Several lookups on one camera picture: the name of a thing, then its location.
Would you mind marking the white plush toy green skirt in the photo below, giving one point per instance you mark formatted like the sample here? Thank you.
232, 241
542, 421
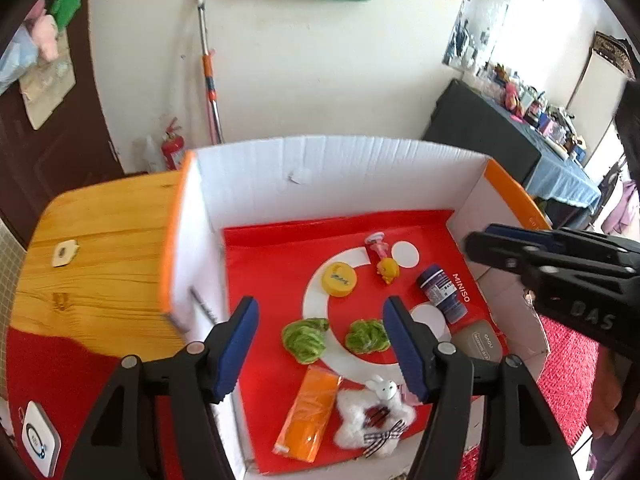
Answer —
355, 420

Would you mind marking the green yarn pom-pom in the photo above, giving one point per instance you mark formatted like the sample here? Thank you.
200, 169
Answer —
365, 337

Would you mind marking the row of cosmetic bottles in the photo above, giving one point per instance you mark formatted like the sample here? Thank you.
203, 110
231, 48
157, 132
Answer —
530, 100

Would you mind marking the side table with dark cloth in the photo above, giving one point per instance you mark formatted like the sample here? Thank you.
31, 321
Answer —
500, 130

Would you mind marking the clear plastic bag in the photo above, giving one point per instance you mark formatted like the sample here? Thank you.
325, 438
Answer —
17, 60

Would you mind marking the yellow duck toy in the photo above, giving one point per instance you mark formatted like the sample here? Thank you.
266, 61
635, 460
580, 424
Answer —
387, 269

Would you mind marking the purple cloth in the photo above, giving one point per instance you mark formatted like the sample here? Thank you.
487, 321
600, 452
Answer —
620, 207

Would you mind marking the dark brown door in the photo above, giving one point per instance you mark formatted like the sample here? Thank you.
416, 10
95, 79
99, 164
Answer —
60, 135

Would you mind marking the orange packet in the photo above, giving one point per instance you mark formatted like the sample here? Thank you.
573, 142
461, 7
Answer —
307, 410

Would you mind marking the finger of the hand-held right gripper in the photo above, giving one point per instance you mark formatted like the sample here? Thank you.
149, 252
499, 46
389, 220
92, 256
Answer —
500, 255
550, 242

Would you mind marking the patterned fabric cover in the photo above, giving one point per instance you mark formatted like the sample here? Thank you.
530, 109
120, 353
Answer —
612, 52

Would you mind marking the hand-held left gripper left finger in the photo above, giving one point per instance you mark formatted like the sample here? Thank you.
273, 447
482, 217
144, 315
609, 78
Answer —
235, 350

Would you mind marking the white flat device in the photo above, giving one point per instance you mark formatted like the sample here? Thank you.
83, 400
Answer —
39, 437

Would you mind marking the orange cardboard box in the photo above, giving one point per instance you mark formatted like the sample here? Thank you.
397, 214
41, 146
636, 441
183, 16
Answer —
325, 175

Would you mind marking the pink plush toy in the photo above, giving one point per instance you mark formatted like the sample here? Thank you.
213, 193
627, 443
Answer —
45, 35

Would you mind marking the green lettuce toy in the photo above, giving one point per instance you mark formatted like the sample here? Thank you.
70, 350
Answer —
305, 340

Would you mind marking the wall mirror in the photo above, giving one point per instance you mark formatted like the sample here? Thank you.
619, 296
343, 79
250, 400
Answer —
480, 20

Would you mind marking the red knit blanket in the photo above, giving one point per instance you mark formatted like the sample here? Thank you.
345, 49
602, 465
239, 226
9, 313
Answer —
40, 370

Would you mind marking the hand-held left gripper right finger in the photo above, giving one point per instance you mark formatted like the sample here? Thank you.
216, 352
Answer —
407, 355

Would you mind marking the red paper bag liner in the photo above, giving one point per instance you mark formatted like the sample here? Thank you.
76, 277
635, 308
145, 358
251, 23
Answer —
280, 270

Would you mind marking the red fire extinguisher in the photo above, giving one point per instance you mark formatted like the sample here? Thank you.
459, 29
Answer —
172, 152

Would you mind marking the blue paint bottle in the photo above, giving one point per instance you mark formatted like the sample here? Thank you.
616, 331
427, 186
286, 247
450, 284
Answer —
442, 292

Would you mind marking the brown eyeshadow case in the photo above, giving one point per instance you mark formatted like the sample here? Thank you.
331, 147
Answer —
475, 342

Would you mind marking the yellow round cap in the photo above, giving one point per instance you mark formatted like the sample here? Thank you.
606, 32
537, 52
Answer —
339, 280

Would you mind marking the small white tag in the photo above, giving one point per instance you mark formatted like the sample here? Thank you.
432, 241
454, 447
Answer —
64, 254

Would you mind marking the person's right hand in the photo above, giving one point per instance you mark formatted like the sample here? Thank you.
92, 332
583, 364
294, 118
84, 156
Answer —
606, 400

